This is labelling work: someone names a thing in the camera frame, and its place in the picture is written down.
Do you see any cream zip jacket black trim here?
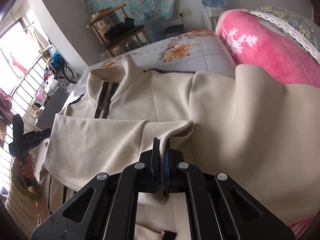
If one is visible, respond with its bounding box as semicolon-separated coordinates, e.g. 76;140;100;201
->
39;55;319;225

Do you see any person left hand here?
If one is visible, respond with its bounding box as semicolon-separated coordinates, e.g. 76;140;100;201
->
12;154;34;178

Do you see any dark grey board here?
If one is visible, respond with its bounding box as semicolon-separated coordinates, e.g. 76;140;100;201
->
36;86;69;130

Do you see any cream green knit sleeve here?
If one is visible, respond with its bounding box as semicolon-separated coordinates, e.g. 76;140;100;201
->
5;171;41;239

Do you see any bicycle wheel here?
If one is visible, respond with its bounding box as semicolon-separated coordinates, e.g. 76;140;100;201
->
62;63;77;84

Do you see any wooden chair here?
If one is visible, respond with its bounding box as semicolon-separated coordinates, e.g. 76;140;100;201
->
87;3;151;58

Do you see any bed with floral plaid sheet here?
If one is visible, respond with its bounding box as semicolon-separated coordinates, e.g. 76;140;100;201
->
72;28;237;98

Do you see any black bag on chair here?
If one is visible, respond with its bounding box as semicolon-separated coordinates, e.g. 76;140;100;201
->
104;17;135;41

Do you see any pink floral blanket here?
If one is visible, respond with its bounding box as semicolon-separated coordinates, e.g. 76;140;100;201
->
215;9;319;87

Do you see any white water dispenser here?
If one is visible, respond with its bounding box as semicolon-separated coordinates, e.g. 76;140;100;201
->
201;7;228;31

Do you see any lace trimmed grey pillow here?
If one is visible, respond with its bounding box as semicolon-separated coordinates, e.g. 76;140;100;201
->
248;6;319;63

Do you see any wall power socket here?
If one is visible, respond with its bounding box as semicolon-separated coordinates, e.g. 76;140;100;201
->
177;9;191;17

